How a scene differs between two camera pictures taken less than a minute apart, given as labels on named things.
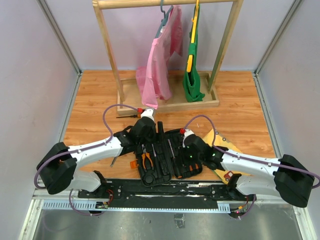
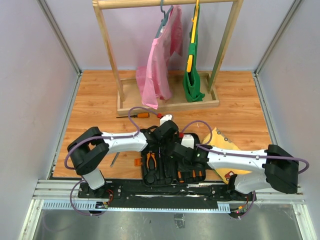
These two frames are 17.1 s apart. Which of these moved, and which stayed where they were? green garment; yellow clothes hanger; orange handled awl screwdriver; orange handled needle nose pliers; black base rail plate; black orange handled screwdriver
Moved: black orange handled screwdriver; orange handled needle nose pliers
Stayed: black base rail plate; orange handled awl screwdriver; yellow clothes hanger; green garment
